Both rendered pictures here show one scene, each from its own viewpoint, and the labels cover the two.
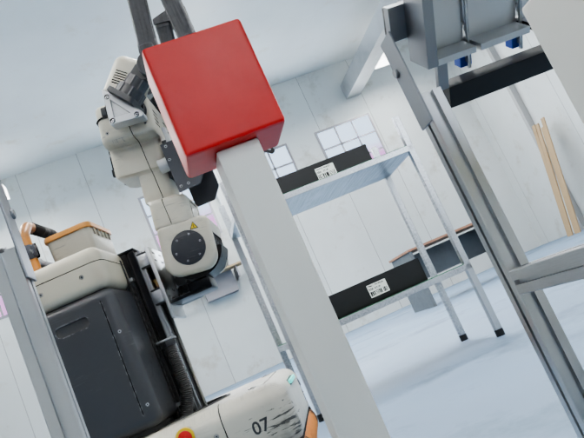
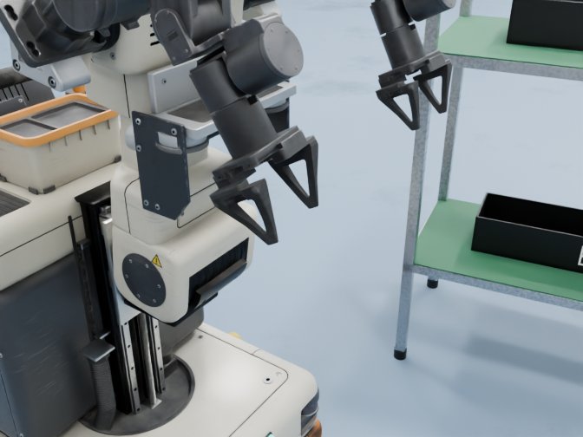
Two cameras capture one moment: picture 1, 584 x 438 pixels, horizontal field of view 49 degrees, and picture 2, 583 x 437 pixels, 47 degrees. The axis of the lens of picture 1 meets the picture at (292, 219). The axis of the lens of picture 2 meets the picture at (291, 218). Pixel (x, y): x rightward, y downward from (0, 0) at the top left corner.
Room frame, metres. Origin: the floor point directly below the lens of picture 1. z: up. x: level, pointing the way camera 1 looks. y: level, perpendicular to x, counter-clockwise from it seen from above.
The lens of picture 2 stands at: (1.22, -0.46, 1.38)
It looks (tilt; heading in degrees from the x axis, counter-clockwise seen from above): 29 degrees down; 36
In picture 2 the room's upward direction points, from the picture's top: straight up
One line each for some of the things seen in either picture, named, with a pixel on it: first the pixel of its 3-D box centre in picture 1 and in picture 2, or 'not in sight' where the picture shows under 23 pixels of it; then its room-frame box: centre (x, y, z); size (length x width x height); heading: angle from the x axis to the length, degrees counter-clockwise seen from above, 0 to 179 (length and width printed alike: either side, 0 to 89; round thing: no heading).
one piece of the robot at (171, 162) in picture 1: (187, 165); (212, 124); (1.97, 0.24, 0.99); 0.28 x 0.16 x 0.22; 1
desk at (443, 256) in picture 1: (456, 262); not in sight; (8.38, -1.72, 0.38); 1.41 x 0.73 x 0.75; 105
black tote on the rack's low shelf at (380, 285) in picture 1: (364, 295); (581, 240); (3.03, -0.17, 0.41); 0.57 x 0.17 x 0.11; 102
